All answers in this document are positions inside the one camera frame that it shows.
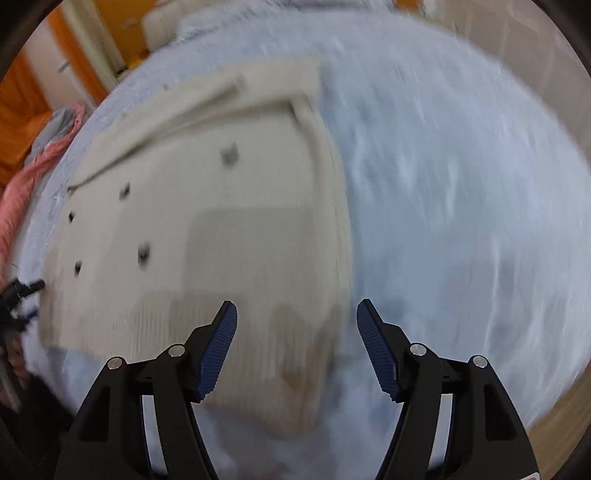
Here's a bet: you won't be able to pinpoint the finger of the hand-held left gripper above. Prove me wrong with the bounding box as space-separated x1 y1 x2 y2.
4 278 45 302
0 308 37 334

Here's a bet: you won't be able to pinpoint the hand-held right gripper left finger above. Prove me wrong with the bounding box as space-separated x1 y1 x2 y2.
54 300 238 480

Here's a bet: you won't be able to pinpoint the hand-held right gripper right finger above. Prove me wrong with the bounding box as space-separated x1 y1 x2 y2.
356 298 540 480

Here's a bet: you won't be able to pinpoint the beige fuzzy sweater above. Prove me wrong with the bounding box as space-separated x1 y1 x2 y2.
39 58 354 437

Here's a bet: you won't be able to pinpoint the pink quilt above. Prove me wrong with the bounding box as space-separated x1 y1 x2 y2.
0 104 86 264

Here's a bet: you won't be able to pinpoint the grey cloth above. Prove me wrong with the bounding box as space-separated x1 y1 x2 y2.
25 107 77 162

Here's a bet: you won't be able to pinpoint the blue butterfly print blanket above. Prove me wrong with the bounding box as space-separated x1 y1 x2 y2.
14 0 591 480

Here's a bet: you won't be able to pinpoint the orange curtain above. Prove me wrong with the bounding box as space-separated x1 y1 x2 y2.
0 9 109 171

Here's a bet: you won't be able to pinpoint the cream padded headboard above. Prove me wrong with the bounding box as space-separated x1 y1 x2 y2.
143 0 208 49

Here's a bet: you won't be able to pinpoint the white wardrobe doors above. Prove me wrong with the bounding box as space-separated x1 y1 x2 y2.
434 0 591 88

